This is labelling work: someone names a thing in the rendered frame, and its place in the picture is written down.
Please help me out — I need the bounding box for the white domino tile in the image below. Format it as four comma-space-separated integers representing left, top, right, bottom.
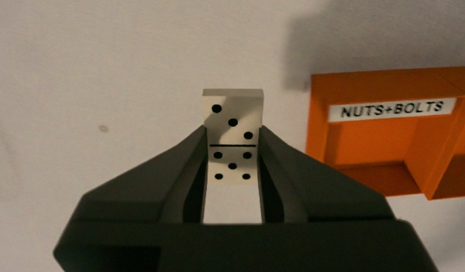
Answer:
202, 88, 264, 184

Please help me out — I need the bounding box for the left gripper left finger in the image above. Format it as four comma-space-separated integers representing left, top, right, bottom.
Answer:
67, 125, 208, 223

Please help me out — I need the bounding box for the orange open-top bin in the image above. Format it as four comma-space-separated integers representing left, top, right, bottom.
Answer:
304, 66, 465, 200

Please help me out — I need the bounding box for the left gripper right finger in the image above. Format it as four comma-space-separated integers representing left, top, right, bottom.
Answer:
257, 125, 397, 223

